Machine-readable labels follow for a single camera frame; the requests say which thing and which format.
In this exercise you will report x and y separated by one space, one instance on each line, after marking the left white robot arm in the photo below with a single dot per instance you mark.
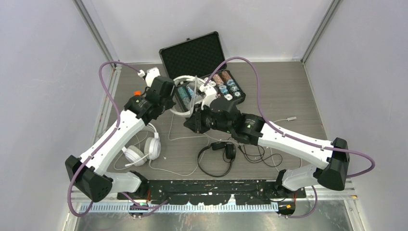
88 172

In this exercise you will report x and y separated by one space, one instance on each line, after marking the white aluminium rail strip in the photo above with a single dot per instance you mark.
188 208

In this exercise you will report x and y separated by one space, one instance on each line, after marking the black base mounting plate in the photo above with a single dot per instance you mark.
212 192

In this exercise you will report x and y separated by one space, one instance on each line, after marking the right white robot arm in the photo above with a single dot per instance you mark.
328 160

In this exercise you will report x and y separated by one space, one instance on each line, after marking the black poker chip case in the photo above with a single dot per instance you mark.
200 57

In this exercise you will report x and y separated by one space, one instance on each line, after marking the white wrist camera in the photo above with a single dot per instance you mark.
149 76
210 95

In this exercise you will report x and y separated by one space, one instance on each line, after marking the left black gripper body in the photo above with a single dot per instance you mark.
168 103

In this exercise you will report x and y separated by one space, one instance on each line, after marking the black on-ear headphones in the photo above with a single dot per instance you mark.
228 153

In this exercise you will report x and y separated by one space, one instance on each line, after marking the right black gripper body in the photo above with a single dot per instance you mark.
204 120

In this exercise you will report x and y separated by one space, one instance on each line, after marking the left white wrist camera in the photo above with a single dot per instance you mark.
149 76

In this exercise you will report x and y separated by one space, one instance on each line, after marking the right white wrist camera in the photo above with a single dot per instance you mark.
210 95

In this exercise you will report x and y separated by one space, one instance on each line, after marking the small white headphones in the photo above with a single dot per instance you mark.
146 150

